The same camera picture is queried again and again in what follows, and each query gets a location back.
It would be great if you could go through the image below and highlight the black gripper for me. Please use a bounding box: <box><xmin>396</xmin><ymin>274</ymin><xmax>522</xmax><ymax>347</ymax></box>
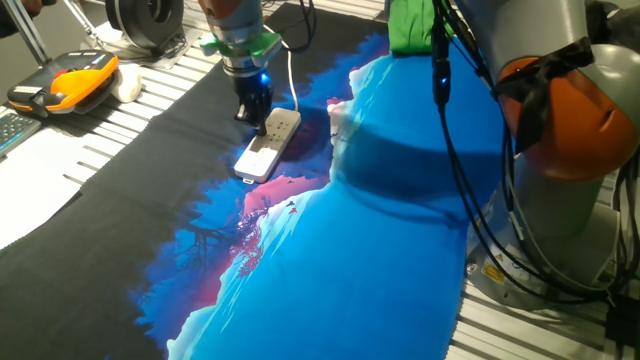
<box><xmin>230</xmin><ymin>72</ymin><xmax>276</xmax><ymax>138</ymax></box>

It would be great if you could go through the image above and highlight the white power strip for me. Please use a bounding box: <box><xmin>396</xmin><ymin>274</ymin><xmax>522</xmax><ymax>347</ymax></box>
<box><xmin>233</xmin><ymin>107</ymin><xmax>303</xmax><ymax>185</ymax></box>

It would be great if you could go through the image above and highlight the small white object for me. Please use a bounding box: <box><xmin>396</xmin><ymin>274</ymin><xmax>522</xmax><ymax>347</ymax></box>
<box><xmin>110</xmin><ymin>63</ymin><xmax>144</xmax><ymax>104</ymax></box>

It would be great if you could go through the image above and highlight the black round device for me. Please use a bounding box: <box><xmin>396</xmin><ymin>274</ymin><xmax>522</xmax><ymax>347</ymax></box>
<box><xmin>103</xmin><ymin>0</ymin><xmax>186</xmax><ymax>51</ymax></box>

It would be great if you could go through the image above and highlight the orange black teach pendant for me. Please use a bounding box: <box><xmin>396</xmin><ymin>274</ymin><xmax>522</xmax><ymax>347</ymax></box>
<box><xmin>6</xmin><ymin>49</ymin><xmax>121</xmax><ymax>119</ymax></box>

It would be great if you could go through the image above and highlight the landscape print cloth mat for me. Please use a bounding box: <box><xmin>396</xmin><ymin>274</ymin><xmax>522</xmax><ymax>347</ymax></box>
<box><xmin>0</xmin><ymin>2</ymin><xmax>506</xmax><ymax>360</ymax></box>

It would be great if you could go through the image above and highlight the green cloth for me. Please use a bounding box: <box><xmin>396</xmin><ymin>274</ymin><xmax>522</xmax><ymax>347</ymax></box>
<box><xmin>387</xmin><ymin>0</ymin><xmax>454</xmax><ymax>55</ymax></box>

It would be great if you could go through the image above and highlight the white paper sheet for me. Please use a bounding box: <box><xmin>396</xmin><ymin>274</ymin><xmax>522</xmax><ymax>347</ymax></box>
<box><xmin>0</xmin><ymin>127</ymin><xmax>129</xmax><ymax>251</ymax></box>

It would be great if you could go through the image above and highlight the black computer keyboard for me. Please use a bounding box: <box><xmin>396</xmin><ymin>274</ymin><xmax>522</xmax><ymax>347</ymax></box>
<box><xmin>0</xmin><ymin>105</ymin><xmax>43</xmax><ymax>159</ymax></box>

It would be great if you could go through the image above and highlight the black garment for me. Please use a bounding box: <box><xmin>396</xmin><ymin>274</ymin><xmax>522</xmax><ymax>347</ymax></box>
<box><xmin>584</xmin><ymin>0</ymin><xmax>640</xmax><ymax>56</ymax></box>

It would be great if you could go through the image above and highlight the white power strip cable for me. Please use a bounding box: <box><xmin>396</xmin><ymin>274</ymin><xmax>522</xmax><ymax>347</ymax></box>
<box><xmin>264</xmin><ymin>23</ymin><xmax>300</xmax><ymax>112</ymax></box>

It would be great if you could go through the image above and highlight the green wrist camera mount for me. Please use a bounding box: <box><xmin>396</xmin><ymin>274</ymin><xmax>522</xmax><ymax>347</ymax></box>
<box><xmin>198</xmin><ymin>32</ymin><xmax>284</xmax><ymax>60</ymax></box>

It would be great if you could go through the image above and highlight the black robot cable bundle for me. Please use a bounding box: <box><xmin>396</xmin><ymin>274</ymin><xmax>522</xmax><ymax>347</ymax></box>
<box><xmin>429</xmin><ymin>0</ymin><xmax>640</xmax><ymax>306</ymax></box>

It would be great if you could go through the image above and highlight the aluminium frame post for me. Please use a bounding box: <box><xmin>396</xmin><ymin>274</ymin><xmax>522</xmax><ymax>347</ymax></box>
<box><xmin>0</xmin><ymin>0</ymin><xmax>51</xmax><ymax>66</ymax></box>

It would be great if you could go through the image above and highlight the black fabric strap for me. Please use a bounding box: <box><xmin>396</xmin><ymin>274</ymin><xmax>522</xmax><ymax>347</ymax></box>
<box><xmin>493</xmin><ymin>35</ymin><xmax>596</xmax><ymax>154</ymax></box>

